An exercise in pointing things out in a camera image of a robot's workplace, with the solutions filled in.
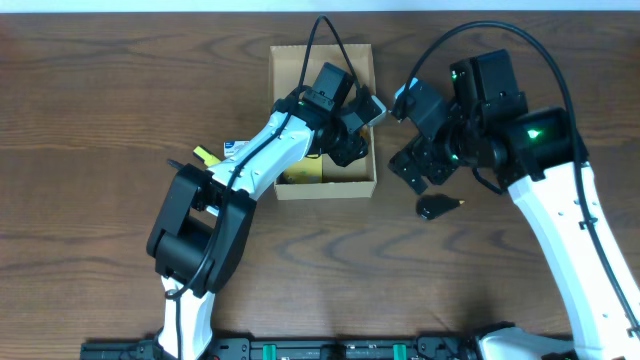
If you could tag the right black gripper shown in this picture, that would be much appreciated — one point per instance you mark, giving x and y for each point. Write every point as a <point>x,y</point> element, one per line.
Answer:
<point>417,163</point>

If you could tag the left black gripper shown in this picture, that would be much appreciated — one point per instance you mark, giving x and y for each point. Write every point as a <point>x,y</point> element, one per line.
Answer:
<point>347,150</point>

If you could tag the yellow sticky note pad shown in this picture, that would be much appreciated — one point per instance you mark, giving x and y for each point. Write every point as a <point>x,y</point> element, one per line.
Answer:
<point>309,170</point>

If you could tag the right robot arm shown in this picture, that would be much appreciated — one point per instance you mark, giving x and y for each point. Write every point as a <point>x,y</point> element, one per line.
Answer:
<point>544,169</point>

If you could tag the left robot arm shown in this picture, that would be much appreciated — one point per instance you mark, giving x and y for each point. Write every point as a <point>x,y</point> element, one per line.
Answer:
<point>201,231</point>

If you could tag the open cardboard box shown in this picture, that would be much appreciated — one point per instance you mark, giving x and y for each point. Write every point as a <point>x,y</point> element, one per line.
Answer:
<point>357,180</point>

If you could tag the black correction tape dispenser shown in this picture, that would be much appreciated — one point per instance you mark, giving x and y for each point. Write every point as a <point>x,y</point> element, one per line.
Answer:
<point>430,207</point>

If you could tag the yellow highlighter marker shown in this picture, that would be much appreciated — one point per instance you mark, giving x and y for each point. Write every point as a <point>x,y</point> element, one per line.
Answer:
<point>205,156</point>

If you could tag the black ballpoint pen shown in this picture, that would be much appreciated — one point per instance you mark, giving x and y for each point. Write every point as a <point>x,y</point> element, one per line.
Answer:
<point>175,164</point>

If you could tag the black aluminium mounting rail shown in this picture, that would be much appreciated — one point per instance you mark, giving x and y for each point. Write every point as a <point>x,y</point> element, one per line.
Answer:
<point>244,349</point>

